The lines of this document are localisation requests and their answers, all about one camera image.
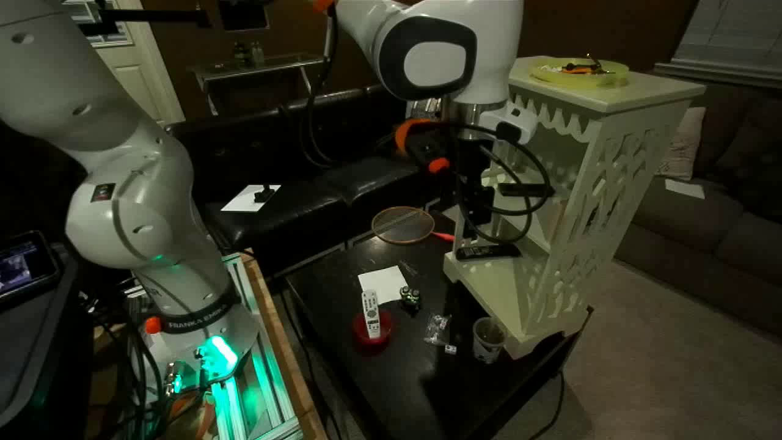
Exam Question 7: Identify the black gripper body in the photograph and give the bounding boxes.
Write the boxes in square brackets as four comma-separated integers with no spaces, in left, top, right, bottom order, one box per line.
[453,132,498,227]

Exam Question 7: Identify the crumpled clear plastic wrapper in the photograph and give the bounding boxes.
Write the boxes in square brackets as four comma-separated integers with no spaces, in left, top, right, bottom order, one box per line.
[421,312,459,357]

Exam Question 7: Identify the yellow green plate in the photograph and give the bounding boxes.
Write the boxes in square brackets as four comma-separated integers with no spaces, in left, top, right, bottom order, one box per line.
[529,56,632,91]

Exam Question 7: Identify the small white cup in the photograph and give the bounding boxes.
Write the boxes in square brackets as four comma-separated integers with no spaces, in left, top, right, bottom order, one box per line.
[471,314,510,366]

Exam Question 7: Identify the white paper sheet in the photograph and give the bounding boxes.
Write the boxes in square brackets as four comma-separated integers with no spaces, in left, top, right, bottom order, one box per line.
[355,264,410,311]

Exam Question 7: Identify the tablet with lit screen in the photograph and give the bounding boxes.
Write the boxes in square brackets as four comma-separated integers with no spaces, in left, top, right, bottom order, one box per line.
[0,229,62,312]

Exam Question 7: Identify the white lattice shelf unit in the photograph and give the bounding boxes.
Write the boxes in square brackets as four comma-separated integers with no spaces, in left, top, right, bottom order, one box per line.
[439,54,709,362]

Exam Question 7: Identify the black coffee table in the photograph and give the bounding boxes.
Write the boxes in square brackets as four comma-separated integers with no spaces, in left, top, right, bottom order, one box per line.
[283,212,594,440]

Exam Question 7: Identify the white panel door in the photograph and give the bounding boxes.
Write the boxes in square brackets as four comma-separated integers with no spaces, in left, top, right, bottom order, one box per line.
[62,0,187,130]

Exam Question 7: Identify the red round dish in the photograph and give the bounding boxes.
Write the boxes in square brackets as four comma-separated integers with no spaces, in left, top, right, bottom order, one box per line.
[349,312,395,355]

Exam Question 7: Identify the small black device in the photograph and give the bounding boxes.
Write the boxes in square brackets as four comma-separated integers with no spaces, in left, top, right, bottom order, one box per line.
[252,182,283,205]

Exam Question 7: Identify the white paper with dark print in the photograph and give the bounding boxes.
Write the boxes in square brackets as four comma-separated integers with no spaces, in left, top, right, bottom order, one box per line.
[220,182,283,215]

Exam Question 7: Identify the orange capped white bottle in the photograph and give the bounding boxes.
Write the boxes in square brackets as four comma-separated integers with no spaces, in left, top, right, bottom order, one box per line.
[137,314,178,383]

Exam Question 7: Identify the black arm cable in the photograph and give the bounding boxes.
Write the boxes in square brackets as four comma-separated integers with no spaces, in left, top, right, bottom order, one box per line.
[302,5,559,249]

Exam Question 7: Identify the grey fabric sofa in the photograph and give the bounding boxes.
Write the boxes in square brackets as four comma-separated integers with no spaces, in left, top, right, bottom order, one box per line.
[613,78,782,341]

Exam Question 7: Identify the green lit robot base platform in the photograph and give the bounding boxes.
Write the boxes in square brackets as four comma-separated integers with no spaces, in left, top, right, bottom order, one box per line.
[129,252,305,440]

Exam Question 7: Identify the black overhead mount bar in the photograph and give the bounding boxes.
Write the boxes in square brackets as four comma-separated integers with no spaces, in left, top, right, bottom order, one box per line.
[79,0,277,36]

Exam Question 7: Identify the white window blinds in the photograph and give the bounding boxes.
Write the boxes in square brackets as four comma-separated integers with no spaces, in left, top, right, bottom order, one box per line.
[653,0,782,91]

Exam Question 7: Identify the grey side stand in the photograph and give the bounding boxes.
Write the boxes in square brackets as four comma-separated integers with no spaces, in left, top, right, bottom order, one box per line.
[0,242,82,429]

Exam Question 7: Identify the small white paper note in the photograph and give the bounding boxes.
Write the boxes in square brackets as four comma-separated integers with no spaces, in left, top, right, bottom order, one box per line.
[661,176,709,202]

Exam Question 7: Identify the black floor cable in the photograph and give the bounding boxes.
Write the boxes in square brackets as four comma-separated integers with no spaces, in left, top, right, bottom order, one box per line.
[526,368,569,440]

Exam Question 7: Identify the black base cable bundle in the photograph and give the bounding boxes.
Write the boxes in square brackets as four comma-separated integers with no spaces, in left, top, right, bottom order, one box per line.
[103,312,178,440]

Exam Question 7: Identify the wooden rail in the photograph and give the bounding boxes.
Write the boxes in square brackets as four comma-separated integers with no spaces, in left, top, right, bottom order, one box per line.
[240,252,330,440]

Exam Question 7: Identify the dark background console table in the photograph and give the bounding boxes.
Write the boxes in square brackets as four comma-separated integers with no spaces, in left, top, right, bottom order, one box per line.
[192,49,330,117]

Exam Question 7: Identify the small items on plate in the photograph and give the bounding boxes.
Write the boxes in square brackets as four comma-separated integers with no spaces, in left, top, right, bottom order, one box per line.
[559,50,611,78]

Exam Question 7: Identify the white toy car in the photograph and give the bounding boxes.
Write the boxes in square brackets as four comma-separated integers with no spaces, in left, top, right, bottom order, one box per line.
[357,270,385,341]

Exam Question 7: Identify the light beige cushion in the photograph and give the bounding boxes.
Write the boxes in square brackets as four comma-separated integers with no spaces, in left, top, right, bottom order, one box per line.
[659,104,709,182]

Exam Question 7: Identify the black leather sofa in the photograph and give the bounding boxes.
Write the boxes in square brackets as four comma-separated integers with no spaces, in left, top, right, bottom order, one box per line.
[170,80,462,276]

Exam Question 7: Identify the short black remote control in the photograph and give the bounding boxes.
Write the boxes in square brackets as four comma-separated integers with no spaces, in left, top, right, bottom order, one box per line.
[496,181,556,201]

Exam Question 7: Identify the long black remote control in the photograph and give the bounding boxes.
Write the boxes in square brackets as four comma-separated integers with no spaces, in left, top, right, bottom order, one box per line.
[453,242,526,264]

